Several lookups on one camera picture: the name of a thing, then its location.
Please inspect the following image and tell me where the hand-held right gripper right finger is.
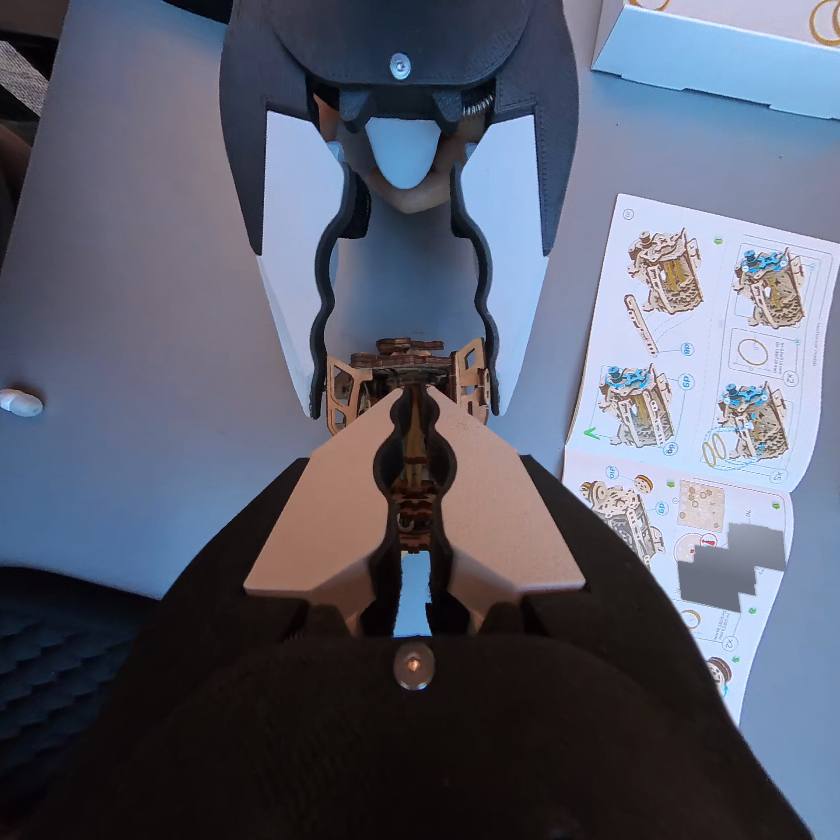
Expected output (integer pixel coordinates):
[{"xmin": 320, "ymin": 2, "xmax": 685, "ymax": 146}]
[{"xmin": 419, "ymin": 386, "xmax": 587, "ymax": 632}]

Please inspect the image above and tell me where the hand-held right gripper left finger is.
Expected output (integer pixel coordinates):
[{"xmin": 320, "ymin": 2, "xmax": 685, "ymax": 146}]
[{"xmin": 244, "ymin": 386, "xmax": 410, "ymax": 635}]

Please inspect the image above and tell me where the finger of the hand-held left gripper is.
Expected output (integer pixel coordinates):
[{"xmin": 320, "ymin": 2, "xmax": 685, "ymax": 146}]
[
  {"xmin": 256, "ymin": 109, "xmax": 370, "ymax": 421},
  {"xmin": 451, "ymin": 115, "xmax": 552, "ymax": 418}
]

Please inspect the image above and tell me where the wooden mechanical model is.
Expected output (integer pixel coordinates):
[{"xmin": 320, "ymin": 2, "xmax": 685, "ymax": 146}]
[{"xmin": 325, "ymin": 336, "xmax": 494, "ymax": 553}]

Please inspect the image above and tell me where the model instruction booklet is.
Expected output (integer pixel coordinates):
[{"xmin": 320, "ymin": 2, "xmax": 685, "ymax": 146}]
[{"xmin": 562, "ymin": 193, "xmax": 840, "ymax": 727}]

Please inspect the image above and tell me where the person's left hand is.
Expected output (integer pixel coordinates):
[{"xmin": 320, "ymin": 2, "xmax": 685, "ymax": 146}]
[{"xmin": 369, "ymin": 166, "xmax": 455, "ymax": 215}]

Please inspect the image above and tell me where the white cardboard box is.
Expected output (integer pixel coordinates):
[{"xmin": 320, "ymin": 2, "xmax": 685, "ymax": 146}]
[{"xmin": 590, "ymin": 0, "xmax": 840, "ymax": 123}]

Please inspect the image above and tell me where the dark quilted cloth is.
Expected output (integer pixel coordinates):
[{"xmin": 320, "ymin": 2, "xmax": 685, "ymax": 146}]
[{"xmin": 0, "ymin": 566, "xmax": 166, "ymax": 762}]

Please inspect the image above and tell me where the grey woven cloth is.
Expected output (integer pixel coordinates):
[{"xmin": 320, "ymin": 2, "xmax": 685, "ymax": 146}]
[{"xmin": 0, "ymin": 38, "xmax": 51, "ymax": 124}]

